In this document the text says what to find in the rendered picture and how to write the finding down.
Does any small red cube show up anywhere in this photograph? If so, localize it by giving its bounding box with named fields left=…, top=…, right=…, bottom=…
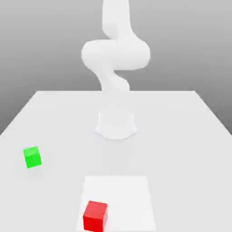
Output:
left=82, top=200, right=108, bottom=232

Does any small green cube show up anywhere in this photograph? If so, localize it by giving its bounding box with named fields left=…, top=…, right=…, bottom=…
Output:
left=23, top=145, right=43, bottom=169

